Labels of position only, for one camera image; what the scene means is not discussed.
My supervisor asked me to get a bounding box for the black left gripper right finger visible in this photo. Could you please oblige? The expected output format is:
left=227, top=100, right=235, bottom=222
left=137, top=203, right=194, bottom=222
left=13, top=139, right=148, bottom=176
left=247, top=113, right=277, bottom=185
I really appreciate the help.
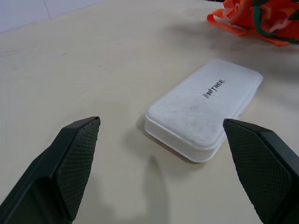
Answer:
left=222, top=118, right=299, bottom=224

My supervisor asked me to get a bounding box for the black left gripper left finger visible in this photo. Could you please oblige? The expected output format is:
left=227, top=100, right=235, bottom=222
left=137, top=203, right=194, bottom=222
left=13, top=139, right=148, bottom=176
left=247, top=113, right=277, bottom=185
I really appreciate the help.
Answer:
left=0, top=116, right=101, bottom=224

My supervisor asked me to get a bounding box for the orange and teal backpack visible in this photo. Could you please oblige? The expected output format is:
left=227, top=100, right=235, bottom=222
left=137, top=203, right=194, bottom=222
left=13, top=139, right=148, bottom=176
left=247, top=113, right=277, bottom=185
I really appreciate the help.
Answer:
left=206, top=0, right=299, bottom=47

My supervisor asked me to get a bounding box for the white rectangular case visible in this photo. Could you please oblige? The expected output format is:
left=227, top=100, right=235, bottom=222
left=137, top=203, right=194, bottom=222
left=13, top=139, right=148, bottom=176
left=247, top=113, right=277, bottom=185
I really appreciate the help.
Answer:
left=143, top=58, right=264, bottom=164

